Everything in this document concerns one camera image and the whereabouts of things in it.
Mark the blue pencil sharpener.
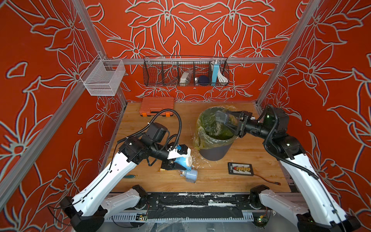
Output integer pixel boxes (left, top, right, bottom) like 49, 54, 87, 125
174, 156, 192, 171
180, 169, 198, 183

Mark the clear grey sharpener tray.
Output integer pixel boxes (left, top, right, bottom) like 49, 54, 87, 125
215, 111, 229, 124

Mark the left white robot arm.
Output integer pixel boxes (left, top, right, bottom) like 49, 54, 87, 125
60, 109, 192, 232

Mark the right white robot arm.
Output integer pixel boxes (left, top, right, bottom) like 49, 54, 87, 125
215, 105, 361, 232

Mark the red black pencil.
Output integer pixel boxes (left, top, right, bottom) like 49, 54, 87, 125
254, 175, 281, 186

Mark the grey bin with green bag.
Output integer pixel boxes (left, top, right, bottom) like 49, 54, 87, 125
193, 105, 237, 161

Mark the dark blue round object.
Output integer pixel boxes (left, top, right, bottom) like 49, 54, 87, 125
198, 75, 210, 86

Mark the orange tool case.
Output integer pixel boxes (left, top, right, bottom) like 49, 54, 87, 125
139, 96, 174, 117

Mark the grey packet in basket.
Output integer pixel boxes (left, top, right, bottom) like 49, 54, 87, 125
179, 70, 193, 87

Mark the white cable in basket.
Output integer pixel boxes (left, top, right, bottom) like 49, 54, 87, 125
218, 68, 229, 85

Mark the black wire wall basket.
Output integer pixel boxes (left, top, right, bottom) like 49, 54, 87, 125
143, 55, 230, 87

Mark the white wire wall basket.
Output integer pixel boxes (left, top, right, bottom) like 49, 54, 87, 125
81, 59, 126, 96

